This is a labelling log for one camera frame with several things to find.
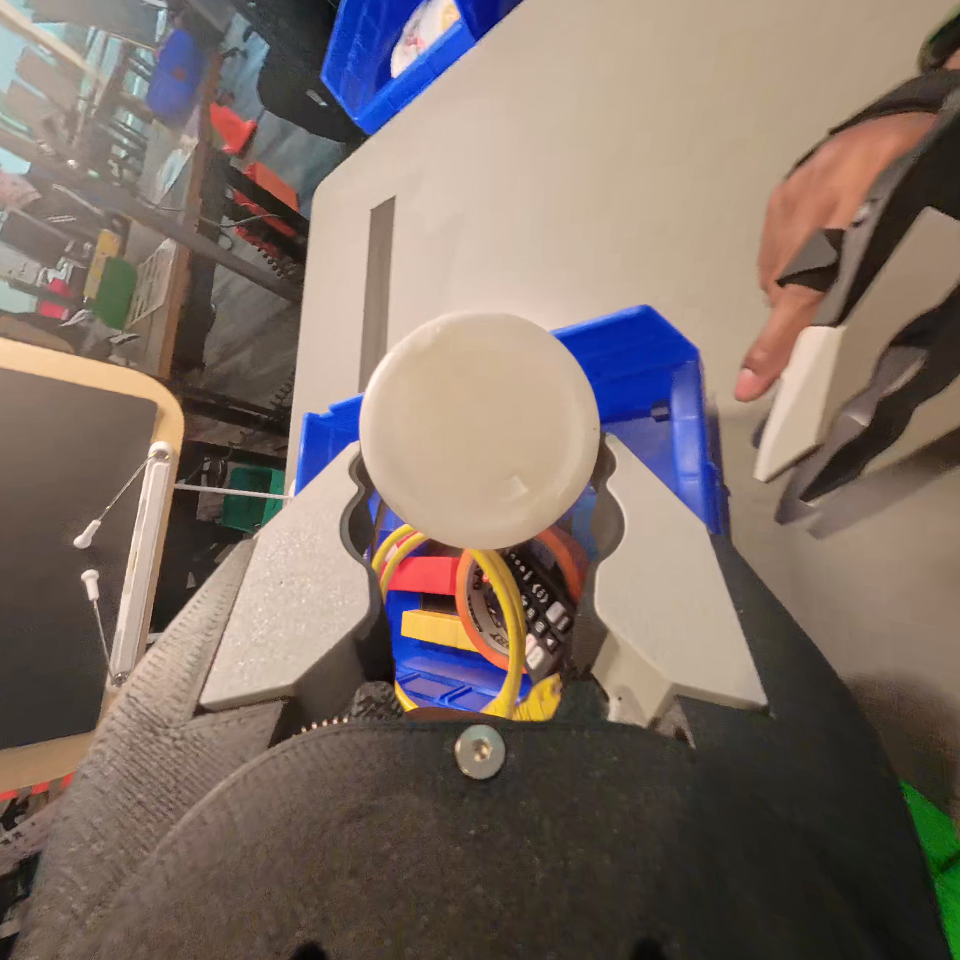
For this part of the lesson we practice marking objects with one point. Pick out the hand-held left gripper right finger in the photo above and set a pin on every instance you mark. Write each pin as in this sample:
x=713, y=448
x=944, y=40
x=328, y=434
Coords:
x=675, y=600

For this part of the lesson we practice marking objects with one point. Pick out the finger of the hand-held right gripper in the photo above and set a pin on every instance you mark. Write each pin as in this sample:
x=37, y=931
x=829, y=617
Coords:
x=900, y=420
x=885, y=300

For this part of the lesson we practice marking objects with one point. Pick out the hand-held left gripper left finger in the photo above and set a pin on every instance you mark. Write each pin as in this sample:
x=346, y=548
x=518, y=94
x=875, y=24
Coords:
x=300, y=600

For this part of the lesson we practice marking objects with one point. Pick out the blue plastic bin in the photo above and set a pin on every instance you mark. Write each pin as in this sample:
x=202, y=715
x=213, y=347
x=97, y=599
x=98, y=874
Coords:
x=645, y=360
x=360, y=82

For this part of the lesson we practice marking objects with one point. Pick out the person's right forearm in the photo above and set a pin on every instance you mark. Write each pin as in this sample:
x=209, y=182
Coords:
x=900, y=97

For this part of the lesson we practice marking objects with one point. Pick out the green plastic object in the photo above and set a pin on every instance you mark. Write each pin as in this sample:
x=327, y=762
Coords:
x=937, y=847

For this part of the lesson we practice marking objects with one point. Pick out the person's right hand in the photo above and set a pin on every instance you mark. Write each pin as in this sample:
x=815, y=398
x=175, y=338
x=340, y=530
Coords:
x=817, y=195

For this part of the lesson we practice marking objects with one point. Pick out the green box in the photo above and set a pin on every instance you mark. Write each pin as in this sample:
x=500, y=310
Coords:
x=116, y=292
x=255, y=499

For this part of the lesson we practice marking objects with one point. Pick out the red block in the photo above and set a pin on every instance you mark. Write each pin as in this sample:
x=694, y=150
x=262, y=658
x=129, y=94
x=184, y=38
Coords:
x=420, y=576

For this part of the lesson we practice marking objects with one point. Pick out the black remote control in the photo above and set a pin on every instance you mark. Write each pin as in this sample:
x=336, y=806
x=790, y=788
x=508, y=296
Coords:
x=547, y=607

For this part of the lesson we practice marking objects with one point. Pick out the white board stand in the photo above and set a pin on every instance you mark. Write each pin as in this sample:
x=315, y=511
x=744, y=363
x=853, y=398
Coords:
x=225, y=490

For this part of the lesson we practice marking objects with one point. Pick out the yellow block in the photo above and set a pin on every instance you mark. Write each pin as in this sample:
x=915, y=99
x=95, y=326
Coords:
x=431, y=628

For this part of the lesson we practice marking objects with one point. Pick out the orange tape roll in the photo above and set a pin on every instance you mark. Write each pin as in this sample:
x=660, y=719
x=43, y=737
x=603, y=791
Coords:
x=472, y=600

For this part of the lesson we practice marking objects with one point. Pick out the white plastic bottle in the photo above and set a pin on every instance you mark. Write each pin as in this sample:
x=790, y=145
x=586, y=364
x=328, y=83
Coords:
x=480, y=427

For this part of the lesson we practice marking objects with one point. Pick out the red bin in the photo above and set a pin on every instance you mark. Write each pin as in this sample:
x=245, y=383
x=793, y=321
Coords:
x=270, y=195
x=232, y=127

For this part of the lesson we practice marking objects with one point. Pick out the white board rail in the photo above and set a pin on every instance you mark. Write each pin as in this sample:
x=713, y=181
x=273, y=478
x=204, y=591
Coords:
x=142, y=555

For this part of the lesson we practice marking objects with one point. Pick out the black board with wooden frame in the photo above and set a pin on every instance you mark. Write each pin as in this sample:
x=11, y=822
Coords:
x=67, y=525

